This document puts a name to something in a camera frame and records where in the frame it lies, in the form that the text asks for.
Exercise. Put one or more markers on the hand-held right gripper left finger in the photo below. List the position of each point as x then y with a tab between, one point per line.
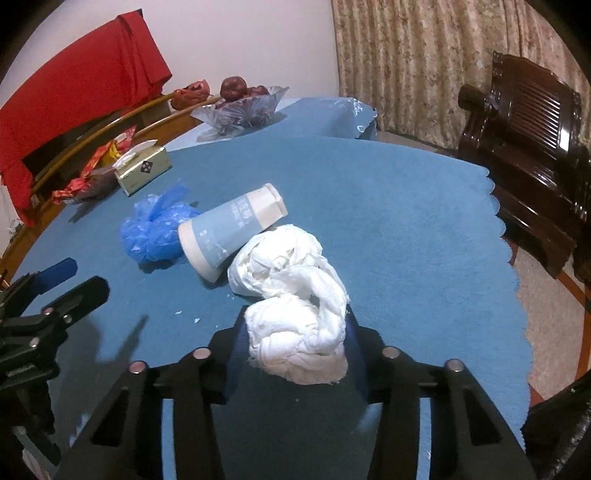
238	353

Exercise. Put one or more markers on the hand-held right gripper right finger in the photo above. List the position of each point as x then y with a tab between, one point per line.
358	367

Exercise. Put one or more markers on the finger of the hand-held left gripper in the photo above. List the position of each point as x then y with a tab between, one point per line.
57	271
87	290

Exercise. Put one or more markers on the white tissue wad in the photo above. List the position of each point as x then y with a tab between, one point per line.
295	341

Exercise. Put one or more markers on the black trash bag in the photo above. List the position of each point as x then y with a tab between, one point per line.
563	434

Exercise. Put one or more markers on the crumpled blue plastic bag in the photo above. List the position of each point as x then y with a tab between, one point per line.
152	230

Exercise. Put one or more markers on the dark glass snack dish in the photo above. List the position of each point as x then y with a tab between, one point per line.
99	185

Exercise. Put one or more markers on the white and blue paper cup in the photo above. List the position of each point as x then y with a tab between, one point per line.
221	235

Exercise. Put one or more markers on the green and white tissue box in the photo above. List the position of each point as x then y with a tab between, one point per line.
145	174

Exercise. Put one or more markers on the red cloth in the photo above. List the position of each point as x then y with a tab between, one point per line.
69	92

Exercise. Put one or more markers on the curved wooden chair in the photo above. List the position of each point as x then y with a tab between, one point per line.
180	122

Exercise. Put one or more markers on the red and black knotted bag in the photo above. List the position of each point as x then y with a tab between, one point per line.
191	95

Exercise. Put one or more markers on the clear glass fruit bowl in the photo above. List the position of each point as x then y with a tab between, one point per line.
240	114

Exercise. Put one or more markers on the large dark red apple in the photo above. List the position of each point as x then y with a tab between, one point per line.
233	87

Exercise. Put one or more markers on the small dark red apple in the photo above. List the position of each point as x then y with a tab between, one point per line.
259	91

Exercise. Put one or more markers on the dark wooden armchair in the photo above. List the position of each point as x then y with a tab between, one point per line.
531	138

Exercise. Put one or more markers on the beige floral curtain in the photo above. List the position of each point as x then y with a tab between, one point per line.
415	55

